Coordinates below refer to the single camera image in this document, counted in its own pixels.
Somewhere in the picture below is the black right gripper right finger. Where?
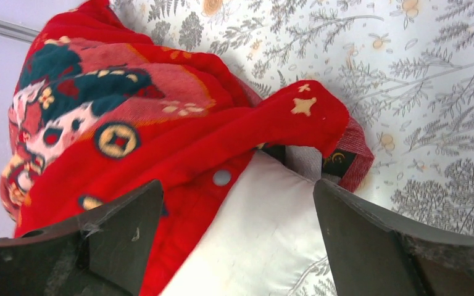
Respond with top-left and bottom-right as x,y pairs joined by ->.
314,179 -> 474,295

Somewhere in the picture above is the floral fern print sheet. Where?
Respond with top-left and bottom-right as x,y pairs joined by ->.
112,1 -> 474,237

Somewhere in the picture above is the left aluminium frame post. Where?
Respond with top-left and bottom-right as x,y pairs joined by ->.
0,20 -> 39,43

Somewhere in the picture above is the red cartoon print pillowcase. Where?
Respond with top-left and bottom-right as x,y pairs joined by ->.
0,1 -> 374,295

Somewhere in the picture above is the white pillow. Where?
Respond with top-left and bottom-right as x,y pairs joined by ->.
163,152 -> 336,295

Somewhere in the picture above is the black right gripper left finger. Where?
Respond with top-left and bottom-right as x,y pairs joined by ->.
0,180 -> 163,295

